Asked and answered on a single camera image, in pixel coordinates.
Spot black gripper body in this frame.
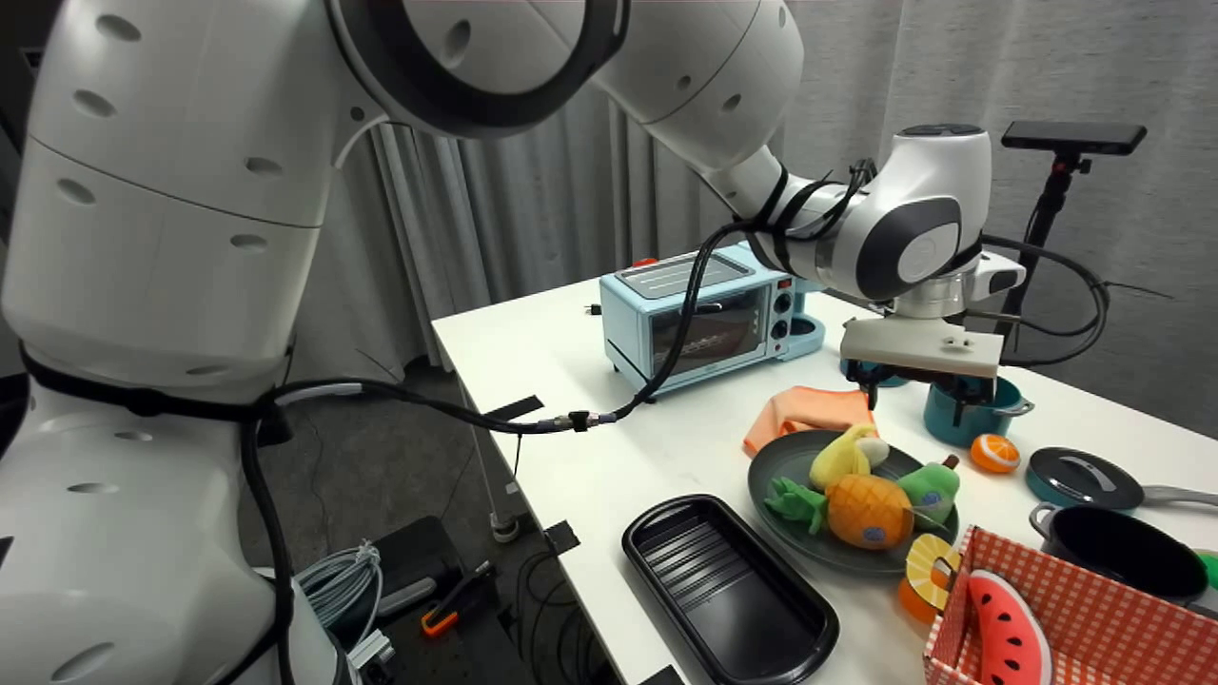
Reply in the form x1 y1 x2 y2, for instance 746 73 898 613
840 353 1009 390

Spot stuffed pineapple toy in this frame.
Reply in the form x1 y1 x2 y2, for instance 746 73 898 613
759 471 921 556

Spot yellow stuffed banana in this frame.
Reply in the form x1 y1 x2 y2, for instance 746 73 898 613
808 421 894 497

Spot dark grey round plate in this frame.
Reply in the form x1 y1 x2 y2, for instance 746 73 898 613
746 426 965 587

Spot orange yellow stuffed slice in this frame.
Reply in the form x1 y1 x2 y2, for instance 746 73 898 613
894 527 965 629

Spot stuffed watermelon slice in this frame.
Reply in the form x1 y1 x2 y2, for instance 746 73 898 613
960 568 1053 685

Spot black ribbed tray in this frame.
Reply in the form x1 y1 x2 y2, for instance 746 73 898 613
618 489 840 685

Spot teal toy pot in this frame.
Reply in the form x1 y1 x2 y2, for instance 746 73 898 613
921 374 1035 450

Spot small orange toy fruit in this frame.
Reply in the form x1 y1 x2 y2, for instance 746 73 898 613
965 430 1028 480

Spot pink toy food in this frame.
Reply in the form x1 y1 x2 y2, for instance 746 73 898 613
737 380 878 461

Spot black pan with lid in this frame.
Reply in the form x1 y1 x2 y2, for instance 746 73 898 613
1025 441 1218 515

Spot light blue toaster oven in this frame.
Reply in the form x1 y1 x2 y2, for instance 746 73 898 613
599 239 830 402

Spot black tripod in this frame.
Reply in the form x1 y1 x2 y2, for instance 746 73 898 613
993 148 1097 364

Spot grey curtain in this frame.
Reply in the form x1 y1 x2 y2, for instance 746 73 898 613
302 0 1218 441

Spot black toy pot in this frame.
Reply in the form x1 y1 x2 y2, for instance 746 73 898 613
1028 501 1209 603

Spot black tape strip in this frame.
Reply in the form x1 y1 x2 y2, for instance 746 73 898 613
545 518 587 560
482 390 547 430

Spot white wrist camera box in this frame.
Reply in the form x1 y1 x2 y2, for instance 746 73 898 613
837 312 1009 385

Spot black camera bar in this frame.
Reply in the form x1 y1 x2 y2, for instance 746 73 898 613
997 116 1151 158

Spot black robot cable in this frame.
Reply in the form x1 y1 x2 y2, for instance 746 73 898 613
15 153 1116 685

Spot orange handled pliers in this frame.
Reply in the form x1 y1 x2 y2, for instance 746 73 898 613
415 556 504 638

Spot white cable bundle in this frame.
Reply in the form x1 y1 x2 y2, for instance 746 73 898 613
294 541 391 678

